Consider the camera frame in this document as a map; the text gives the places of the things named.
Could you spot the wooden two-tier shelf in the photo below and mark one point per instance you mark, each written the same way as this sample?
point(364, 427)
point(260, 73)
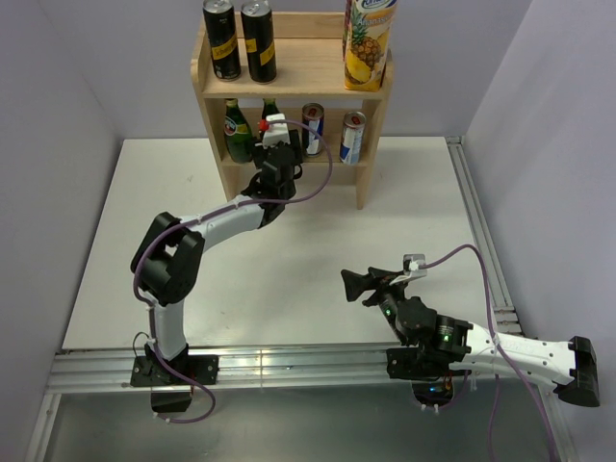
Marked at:
point(309, 69)

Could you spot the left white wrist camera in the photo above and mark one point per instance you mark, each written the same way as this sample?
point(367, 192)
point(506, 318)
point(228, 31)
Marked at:
point(274, 130)

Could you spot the front aluminium rail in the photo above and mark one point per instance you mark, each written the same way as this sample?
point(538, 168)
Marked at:
point(109, 371)

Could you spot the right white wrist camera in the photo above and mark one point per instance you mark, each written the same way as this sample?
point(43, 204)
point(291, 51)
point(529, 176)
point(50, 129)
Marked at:
point(413, 268)

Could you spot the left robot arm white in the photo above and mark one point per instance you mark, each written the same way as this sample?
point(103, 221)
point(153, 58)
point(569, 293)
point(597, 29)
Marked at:
point(167, 262)

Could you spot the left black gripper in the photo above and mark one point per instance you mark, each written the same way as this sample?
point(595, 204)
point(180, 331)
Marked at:
point(259, 154)

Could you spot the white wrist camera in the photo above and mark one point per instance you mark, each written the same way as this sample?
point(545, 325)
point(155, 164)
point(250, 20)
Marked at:
point(413, 268)
point(274, 130)

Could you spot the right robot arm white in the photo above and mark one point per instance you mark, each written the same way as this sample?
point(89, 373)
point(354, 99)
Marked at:
point(434, 345)

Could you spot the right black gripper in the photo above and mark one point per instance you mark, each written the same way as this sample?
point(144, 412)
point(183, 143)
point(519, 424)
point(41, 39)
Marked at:
point(355, 284)

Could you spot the silver red-top can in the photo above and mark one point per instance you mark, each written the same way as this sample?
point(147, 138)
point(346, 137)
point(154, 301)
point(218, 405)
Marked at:
point(352, 137)
point(313, 117)

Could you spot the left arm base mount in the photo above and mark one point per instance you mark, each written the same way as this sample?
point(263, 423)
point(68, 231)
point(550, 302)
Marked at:
point(173, 382)

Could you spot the green glass bottle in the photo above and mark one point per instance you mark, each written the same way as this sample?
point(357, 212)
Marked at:
point(269, 108)
point(237, 132)

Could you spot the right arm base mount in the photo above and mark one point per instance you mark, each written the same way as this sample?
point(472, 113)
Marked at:
point(434, 384)

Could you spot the pineapple juice carton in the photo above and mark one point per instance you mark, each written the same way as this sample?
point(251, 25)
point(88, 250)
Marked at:
point(367, 30)

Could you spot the aluminium rail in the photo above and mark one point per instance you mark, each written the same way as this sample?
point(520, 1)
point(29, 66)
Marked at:
point(506, 316)
point(109, 371)

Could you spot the black can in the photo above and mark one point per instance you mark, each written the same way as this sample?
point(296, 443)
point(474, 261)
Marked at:
point(257, 21)
point(219, 19)

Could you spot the right side aluminium rail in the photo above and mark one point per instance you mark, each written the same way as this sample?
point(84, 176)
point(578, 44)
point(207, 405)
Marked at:
point(506, 316)

